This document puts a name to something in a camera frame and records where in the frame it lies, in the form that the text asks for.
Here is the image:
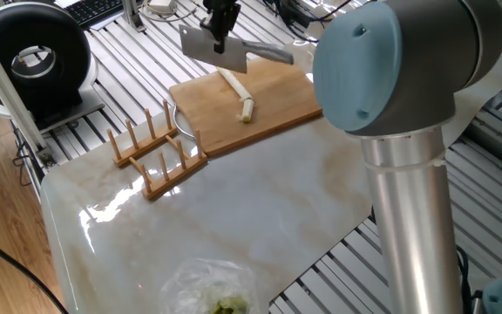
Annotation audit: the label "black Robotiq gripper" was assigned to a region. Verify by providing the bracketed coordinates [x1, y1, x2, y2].
[200, 0, 241, 54]

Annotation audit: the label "steel cleaver knife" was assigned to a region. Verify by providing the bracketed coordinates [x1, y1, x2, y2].
[179, 24, 295, 74]

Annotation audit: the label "white scallion stalk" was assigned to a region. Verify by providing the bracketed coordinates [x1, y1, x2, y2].
[215, 65, 254, 102]

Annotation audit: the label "white power adapter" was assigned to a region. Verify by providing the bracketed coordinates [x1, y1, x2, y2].
[148, 0, 178, 14]

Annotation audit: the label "short cut scallion piece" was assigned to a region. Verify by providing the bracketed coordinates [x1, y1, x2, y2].
[236, 98, 255, 123]

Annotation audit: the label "wooden cutting board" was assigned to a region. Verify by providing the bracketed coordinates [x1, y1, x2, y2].
[168, 56, 324, 158]

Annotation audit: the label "black computer keyboard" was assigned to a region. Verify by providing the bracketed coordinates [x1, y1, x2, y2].
[63, 0, 126, 27]

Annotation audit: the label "black round blower fan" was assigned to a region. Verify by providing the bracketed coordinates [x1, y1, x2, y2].
[0, 2, 106, 134]

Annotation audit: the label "wooden peg rack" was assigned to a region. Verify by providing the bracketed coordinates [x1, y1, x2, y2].
[105, 99, 208, 201]

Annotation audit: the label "marble pattern table sheet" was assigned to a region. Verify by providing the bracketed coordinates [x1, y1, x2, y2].
[40, 0, 502, 314]

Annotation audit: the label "clear plastic bag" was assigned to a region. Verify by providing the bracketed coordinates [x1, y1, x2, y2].
[158, 256, 261, 314]

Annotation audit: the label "green vegetable scraps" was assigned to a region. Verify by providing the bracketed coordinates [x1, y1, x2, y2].
[209, 296, 248, 314]

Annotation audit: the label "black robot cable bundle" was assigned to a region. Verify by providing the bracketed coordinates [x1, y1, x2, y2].
[261, 0, 356, 44]

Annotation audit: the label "short aluminium post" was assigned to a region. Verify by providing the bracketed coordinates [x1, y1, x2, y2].
[121, 0, 146, 32]

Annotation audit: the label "round metal wire ring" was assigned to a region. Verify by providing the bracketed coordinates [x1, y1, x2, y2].
[172, 104, 198, 140]

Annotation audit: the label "aluminium frame beam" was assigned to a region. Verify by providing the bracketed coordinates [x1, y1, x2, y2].
[0, 17, 58, 169]

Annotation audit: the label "black floor cable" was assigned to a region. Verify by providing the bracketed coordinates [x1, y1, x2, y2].
[0, 222, 69, 314]

